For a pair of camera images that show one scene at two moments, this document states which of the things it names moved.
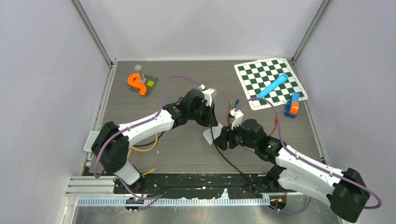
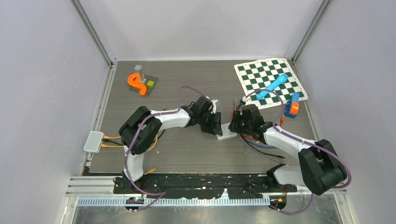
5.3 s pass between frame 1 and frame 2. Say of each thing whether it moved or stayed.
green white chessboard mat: stayed
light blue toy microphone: stayed
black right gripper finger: moved
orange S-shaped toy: stayed
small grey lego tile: stayed
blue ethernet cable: moved
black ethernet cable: moved
